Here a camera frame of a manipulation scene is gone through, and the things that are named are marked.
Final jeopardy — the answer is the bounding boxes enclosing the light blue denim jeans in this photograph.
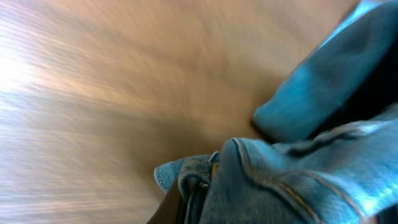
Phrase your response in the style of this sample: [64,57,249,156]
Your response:
[150,1,397,223]

